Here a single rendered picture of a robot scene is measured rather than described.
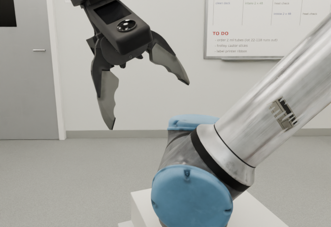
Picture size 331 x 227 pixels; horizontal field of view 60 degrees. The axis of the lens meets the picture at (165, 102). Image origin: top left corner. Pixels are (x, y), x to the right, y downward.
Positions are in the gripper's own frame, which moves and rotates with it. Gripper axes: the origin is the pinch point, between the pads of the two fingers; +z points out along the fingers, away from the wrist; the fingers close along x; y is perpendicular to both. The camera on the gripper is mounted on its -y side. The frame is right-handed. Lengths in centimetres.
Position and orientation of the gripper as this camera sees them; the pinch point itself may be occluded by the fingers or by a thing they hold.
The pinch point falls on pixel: (153, 108)
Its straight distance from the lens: 46.0
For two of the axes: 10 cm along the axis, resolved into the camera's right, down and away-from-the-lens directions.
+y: -4.0, -1.5, 9.0
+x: -8.3, 4.9, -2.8
